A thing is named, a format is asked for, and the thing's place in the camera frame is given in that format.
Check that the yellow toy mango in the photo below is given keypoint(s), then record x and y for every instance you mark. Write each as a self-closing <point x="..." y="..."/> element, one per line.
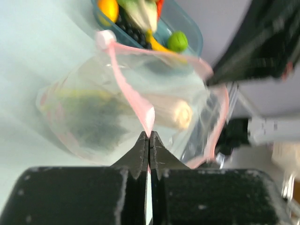
<point x="109" y="8"/>

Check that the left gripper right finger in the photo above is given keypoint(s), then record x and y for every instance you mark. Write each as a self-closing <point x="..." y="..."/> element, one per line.
<point x="206" y="196"/>

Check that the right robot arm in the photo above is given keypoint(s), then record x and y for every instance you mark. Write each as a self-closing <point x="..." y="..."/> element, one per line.
<point x="257" y="43"/>

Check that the white green cabbage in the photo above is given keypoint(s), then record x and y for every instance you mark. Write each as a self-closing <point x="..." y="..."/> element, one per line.
<point x="143" y="13"/>

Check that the teal plastic food tray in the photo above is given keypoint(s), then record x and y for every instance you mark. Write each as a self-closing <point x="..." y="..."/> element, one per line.
<point x="173" y="18"/>

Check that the clear zip top bag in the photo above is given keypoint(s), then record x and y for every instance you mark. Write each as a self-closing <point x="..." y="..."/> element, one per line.
<point x="132" y="72"/>

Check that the green celery stalk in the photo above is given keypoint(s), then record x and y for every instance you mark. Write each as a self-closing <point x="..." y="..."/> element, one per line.
<point x="172" y="112"/>

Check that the green round fruit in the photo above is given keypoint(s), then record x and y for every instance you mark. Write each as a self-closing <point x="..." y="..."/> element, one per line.
<point x="177" y="42"/>

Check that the dark blue grape bunch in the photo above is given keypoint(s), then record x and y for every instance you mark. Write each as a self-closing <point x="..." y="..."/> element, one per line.
<point x="136" y="34"/>

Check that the yellow toy banana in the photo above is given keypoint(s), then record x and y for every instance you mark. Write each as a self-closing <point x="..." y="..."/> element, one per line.
<point x="156" y="46"/>

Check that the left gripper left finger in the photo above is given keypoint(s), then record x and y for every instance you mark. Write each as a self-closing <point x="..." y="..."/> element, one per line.
<point x="91" y="195"/>

